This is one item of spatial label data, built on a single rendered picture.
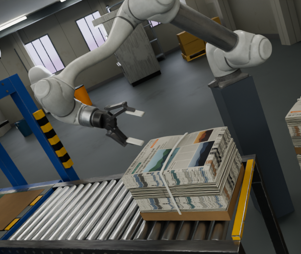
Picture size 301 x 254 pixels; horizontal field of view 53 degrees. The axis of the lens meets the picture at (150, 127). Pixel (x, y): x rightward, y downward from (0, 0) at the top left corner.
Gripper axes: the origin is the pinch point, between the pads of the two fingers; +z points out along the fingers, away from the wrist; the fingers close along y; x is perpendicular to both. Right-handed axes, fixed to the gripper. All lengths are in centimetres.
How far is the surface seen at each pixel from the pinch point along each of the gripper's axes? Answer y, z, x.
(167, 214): 26.1, 18.2, 14.5
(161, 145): 10.0, 7.2, -6.2
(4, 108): 461, -800, -597
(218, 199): 10.3, 35.8, 15.1
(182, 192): 12.4, 23.2, 14.9
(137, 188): 18.3, 5.0, 13.8
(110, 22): 114, -350, -602
